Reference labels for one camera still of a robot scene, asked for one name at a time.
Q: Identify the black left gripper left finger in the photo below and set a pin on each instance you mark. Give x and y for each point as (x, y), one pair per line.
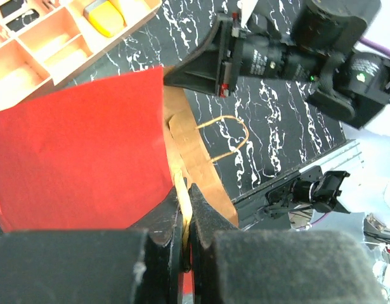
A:
(141, 264)

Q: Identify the yellow box in organizer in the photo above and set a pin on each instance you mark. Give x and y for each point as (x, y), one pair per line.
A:
(104, 17)

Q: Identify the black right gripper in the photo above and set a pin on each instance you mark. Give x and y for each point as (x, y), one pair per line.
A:
(351, 86)

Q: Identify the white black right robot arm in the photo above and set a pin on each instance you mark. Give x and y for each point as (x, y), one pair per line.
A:
(372, 126)

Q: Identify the pink plastic desk organizer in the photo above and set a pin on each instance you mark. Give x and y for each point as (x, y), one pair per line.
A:
(45, 44)

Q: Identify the black mounting base rail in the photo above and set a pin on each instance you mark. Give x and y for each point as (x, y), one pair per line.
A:
(317, 186)

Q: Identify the red brown paper bag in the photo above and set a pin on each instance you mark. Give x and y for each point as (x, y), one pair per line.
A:
(101, 155)

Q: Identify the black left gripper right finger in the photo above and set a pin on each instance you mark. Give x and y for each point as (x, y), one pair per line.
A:
(269, 266)

